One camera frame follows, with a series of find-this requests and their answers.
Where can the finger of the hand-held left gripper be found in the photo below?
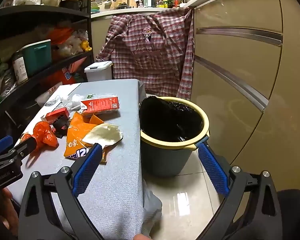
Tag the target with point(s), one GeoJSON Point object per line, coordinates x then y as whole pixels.
{"type": "Point", "coordinates": [27, 146]}
{"type": "Point", "coordinates": [1, 142]}

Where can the wooden cutting board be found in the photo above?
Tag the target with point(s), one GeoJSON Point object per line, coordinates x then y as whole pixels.
{"type": "Point", "coordinates": [130, 3]}

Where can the person's leg in dark pants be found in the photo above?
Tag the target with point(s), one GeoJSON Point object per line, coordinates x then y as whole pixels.
{"type": "Point", "coordinates": [295, 215]}

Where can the grey bucket with yellow rim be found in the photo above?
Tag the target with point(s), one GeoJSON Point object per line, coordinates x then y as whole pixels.
{"type": "Point", "coordinates": [165, 160]}

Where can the teal storage container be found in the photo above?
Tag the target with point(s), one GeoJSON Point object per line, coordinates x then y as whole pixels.
{"type": "Point", "coordinates": [37, 55]}

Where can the black shelf rack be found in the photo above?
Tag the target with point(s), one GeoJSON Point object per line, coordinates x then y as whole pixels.
{"type": "Point", "coordinates": [40, 12]}

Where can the dark jar with white label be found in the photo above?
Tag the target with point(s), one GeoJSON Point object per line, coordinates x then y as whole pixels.
{"type": "Point", "coordinates": [20, 67]}

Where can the red plaid shirt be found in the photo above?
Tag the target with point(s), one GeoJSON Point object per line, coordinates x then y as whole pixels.
{"type": "Point", "coordinates": [150, 55]}

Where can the black bin liner bag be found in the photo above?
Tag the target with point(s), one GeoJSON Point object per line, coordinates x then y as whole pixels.
{"type": "Point", "coordinates": [170, 122]}

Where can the red and white milk carton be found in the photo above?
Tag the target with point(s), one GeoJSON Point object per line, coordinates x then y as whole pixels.
{"type": "Point", "coordinates": [102, 104]}

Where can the clear plastic wrapper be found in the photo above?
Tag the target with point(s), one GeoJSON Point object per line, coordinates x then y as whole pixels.
{"type": "Point", "coordinates": [76, 101]}

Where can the orange food package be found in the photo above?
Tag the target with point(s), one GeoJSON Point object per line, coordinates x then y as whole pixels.
{"type": "Point", "coordinates": [62, 76]}

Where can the small red box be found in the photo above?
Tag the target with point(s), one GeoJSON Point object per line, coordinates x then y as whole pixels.
{"type": "Point", "coordinates": [56, 113]}

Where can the cream paper wrapper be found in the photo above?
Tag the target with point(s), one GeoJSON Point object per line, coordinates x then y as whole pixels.
{"type": "Point", "coordinates": [102, 133]}

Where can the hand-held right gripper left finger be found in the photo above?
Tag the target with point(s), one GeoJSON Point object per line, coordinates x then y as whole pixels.
{"type": "Point", "coordinates": [87, 170]}

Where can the black cooking pot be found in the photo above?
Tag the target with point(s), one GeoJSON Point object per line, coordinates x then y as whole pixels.
{"type": "Point", "coordinates": [70, 4]}

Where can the orange shopping bag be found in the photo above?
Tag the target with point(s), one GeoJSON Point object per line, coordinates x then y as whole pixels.
{"type": "Point", "coordinates": [60, 34]}

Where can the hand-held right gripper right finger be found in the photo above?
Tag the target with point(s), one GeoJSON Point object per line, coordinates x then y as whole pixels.
{"type": "Point", "coordinates": [212, 170]}

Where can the grey table cloth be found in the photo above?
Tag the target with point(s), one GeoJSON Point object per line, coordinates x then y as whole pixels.
{"type": "Point", "coordinates": [125, 155]}

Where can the stack of green plates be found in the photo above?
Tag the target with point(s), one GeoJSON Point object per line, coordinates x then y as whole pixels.
{"type": "Point", "coordinates": [95, 7]}

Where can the orange plastic bag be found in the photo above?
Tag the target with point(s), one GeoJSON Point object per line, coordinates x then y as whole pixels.
{"type": "Point", "coordinates": [43, 135]}

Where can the black and red wrapper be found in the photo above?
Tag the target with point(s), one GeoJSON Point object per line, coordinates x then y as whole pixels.
{"type": "Point", "coordinates": [60, 126]}

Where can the person's left hand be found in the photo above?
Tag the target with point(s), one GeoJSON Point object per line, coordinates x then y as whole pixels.
{"type": "Point", "coordinates": [1, 210]}

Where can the yellow small item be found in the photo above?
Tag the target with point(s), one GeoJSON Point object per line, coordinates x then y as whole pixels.
{"type": "Point", "coordinates": [86, 46]}

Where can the small white lidded bin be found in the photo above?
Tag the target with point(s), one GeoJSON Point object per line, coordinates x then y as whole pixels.
{"type": "Point", "coordinates": [100, 73]}

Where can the orange noodle wrapper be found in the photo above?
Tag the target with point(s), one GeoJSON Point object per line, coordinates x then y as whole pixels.
{"type": "Point", "coordinates": [73, 135]}

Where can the clear plastic food bags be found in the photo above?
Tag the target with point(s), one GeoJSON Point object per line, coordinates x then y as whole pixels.
{"type": "Point", "coordinates": [0, 80]}

